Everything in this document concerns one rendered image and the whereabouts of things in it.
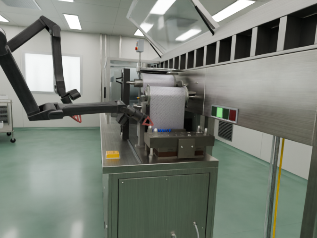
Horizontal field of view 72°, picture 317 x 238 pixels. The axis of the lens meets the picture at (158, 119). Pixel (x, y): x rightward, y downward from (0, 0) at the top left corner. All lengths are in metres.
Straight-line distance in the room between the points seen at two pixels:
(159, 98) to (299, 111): 0.82
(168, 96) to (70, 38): 5.85
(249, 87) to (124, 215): 0.90
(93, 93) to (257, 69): 6.18
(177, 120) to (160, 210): 0.56
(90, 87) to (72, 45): 1.28
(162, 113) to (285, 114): 0.77
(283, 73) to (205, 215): 0.92
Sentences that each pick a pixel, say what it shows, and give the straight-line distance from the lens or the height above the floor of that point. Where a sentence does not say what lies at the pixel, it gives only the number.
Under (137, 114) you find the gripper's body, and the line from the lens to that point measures 1.36.
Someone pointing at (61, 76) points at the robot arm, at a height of 1.35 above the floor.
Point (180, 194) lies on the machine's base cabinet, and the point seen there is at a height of 0.71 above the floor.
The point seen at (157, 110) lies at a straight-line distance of 1.41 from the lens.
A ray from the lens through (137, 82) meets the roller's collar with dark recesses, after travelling 1.66.
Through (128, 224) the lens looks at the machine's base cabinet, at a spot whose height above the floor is 0.57.
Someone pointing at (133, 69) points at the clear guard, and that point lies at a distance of 2.42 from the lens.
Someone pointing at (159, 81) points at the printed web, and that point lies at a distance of 1.65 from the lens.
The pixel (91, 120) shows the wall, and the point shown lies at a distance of 6.99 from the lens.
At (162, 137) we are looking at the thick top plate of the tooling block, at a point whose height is 1.03.
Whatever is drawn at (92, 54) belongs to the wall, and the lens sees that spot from 6.98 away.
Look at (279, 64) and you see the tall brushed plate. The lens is 0.94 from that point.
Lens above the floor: 1.30
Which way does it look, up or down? 8 degrees down
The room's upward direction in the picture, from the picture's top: 2 degrees clockwise
